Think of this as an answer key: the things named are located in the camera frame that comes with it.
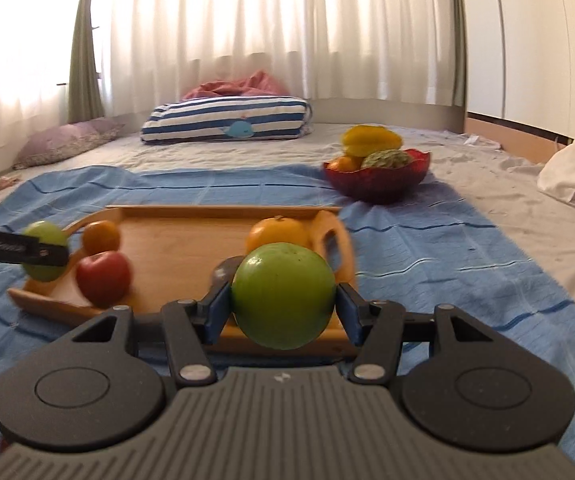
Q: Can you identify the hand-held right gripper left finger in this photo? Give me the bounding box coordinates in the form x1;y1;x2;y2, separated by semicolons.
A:
70;280;233;387

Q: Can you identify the white wardrobe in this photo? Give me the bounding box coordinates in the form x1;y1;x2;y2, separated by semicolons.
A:
460;0;575;166

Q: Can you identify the orange tangerine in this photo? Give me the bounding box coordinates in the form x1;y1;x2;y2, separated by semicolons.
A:
327;155;365;173

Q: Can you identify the dark brown tomato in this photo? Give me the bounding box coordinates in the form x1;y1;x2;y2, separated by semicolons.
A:
210;256;242;288

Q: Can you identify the blue patterned blanket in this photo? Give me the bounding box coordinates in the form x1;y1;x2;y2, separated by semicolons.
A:
0;164;575;461

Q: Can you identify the pink cloth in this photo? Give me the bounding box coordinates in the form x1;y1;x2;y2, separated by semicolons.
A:
181;70;291;102

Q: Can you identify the sheer white curtain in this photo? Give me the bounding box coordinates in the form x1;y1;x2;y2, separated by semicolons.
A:
0;0;468;156

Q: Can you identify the wooden tray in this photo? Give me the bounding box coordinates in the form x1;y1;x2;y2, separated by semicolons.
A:
7;205;361;359

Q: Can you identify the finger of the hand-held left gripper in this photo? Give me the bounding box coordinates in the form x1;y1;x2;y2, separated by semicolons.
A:
0;226;69;267

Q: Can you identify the large orange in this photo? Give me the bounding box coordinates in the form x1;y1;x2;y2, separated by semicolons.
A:
245;215;311;256

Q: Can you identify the white plastic bag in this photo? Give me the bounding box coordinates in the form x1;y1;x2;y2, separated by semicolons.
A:
537;116;575;203

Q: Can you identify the purple pillow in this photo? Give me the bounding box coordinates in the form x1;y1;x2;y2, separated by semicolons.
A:
12;117;125;171

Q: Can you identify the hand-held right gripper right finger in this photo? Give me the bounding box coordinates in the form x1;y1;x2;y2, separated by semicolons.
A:
336;282;494;387

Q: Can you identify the small orange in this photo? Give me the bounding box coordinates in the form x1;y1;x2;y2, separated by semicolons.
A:
82;220;121;256

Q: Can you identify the red glass bowl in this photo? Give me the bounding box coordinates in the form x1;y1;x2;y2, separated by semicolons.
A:
323;148;431;205

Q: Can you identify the pale bed sheet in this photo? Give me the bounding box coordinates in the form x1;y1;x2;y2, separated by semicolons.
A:
0;122;575;311

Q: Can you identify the red apple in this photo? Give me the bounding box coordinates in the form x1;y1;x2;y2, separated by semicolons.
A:
76;251;133;308

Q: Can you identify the yellow starfruit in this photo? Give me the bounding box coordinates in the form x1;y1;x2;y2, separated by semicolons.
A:
342;125;403;158

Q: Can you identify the blue white striped pillow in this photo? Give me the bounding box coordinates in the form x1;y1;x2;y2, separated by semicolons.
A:
140;96;314;143

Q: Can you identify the green custard apple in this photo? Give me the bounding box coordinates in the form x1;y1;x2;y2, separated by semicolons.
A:
361;149;415;170

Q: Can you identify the green orange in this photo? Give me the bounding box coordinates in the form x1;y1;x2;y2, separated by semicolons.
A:
22;220;70;282
230;242;337;350

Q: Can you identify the green curtain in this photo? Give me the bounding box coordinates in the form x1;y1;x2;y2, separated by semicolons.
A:
447;0;469;106
67;0;105;123

